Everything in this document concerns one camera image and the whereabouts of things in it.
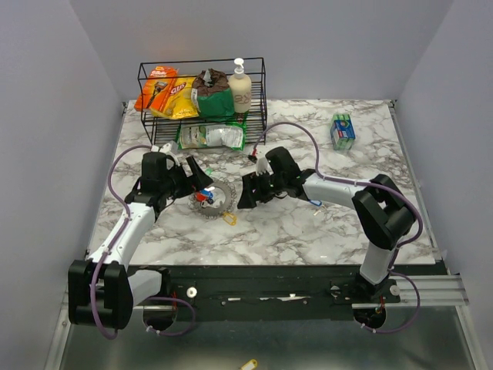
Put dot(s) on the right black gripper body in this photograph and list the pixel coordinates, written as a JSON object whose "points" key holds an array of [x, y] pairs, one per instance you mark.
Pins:
{"points": [[270, 185]]}

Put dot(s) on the yellow key tag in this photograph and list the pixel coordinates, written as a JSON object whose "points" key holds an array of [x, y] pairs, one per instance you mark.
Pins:
{"points": [[229, 218]]}

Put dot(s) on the yellow tag on floor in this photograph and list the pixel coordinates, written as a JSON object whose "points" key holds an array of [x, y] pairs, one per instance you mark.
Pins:
{"points": [[250, 365]]}

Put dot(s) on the green white snack bag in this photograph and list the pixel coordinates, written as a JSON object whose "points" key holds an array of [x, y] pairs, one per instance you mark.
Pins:
{"points": [[230, 134]]}

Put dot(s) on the yellow chips bag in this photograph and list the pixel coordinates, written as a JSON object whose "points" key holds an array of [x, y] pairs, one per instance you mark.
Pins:
{"points": [[175, 102]]}

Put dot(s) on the blue key tag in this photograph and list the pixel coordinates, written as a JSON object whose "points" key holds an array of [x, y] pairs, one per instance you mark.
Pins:
{"points": [[208, 195]]}

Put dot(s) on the blue tag loose key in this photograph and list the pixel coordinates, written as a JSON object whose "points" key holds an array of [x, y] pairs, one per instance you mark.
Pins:
{"points": [[319, 206]]}

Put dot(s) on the red key tag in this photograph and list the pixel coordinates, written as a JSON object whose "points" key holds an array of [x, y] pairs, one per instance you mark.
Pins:
{"points": [[200, 197]]}

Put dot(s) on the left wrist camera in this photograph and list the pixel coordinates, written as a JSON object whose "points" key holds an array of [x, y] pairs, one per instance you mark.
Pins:
{"points": [[170, 149]]}

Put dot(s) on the green brown bag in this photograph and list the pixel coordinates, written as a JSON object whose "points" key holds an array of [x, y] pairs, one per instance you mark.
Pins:
{"points": [[212, 96]]}

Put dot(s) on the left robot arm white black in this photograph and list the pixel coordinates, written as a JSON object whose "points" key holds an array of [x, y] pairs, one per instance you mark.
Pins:
{"points": [[101, 291]]}

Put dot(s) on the blue green sponge pack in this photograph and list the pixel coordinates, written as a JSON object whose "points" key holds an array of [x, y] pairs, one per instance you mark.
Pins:
{"points": [[342, 132]]}

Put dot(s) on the cream soap pump bottle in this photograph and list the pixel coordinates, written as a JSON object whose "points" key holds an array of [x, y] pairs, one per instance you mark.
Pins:
{"points": [[240, 85]]}

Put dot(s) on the orange razor package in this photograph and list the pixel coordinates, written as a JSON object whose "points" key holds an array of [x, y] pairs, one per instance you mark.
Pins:
{"points": [[156, 90]]}

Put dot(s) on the black wire rack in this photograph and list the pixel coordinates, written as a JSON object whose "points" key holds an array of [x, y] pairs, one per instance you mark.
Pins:
{"points": [[161, 130]]}

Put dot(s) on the aluminium rail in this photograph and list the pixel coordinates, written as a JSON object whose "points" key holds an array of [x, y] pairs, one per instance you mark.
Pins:
{"points": [[434, 291]]}

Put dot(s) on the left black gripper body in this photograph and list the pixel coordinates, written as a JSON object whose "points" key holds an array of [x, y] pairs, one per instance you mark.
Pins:
{"points": [[183, 184]]}

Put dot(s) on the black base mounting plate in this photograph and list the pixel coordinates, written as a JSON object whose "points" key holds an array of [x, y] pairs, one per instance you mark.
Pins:
{"points": [[270, 293]]}

